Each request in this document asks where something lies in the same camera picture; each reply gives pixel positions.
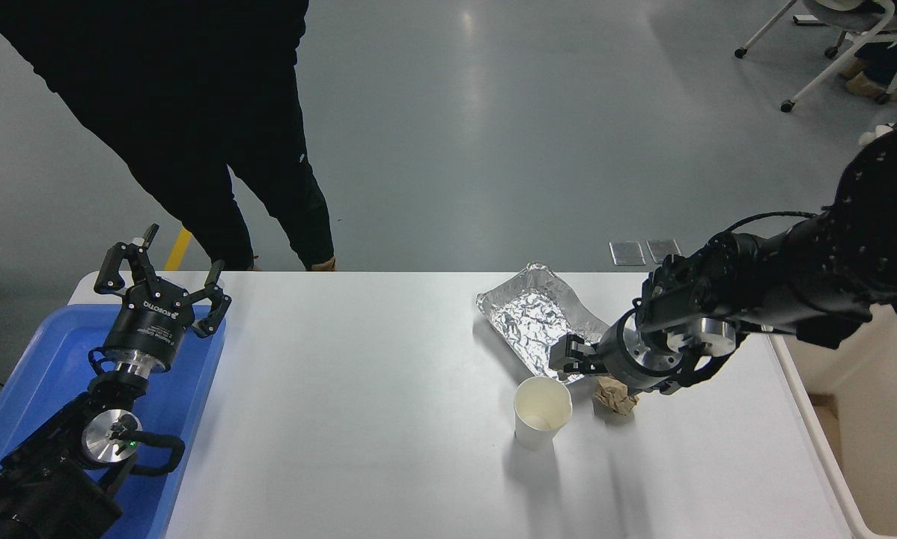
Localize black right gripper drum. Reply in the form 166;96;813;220
596;309;653;396

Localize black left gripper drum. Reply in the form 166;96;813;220
103;278;196;373

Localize white paper cup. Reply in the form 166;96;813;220
514;376;573;451

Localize crumpled tan paper ball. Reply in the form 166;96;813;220
594;377;640;416

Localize silver foil tray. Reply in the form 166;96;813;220
476;261;612;385

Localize blue plastic tray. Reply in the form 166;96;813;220
0;303;227;539

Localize person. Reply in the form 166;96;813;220
0;0;337;272
838;34;897;104

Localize brown cardboard piece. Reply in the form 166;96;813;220
809;394;845;469

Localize large pale bin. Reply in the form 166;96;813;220
767;298;897;539

